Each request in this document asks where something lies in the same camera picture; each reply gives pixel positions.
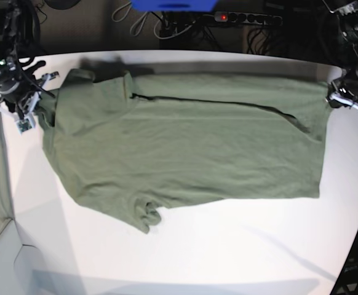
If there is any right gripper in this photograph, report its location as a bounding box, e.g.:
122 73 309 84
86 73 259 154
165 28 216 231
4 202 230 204
0 72 59 122

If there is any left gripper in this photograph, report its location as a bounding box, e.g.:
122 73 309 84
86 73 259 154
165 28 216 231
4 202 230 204
326 77 358 110

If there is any green t-shirt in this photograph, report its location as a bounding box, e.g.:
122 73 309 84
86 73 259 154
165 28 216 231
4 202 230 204
36 69 331 233

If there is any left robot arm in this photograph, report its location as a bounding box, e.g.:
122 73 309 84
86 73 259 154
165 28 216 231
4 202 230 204
324 1 358 110

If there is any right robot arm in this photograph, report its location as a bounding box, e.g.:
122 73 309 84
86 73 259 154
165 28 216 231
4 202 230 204
0 1 58 124

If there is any black power strip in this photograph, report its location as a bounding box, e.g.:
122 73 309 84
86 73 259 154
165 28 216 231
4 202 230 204
213 12 283 26

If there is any blue plastic bin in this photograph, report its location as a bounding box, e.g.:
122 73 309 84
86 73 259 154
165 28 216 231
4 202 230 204
131 0 218 12

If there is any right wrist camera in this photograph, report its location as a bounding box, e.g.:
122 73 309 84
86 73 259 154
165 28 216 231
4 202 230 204
15 115 36 134

